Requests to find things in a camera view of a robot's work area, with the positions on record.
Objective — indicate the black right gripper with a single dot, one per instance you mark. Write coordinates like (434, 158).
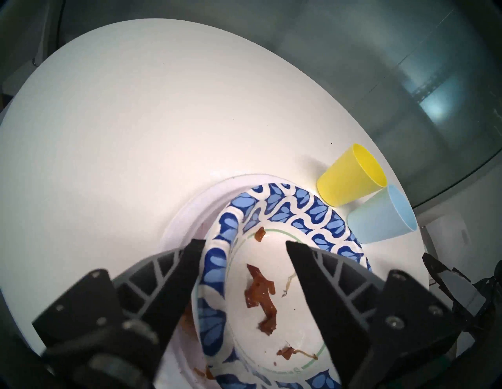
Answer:
(492, 309)

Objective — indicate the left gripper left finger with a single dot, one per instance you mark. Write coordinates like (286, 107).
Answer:
(172, 290)

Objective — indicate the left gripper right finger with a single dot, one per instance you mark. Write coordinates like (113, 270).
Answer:
(325, 298)

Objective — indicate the light blue plastic cup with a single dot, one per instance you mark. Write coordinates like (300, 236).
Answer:
(376, 219)

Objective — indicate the blue patterned paper plate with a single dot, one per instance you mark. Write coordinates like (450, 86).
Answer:
(274, 200)

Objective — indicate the yellow plastic cup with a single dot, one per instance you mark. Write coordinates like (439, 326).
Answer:
(345, 180)

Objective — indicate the small brown food scraps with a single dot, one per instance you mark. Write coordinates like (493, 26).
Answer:
(259, 290)

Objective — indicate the large white paper plate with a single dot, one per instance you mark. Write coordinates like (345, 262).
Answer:
(188, 211)

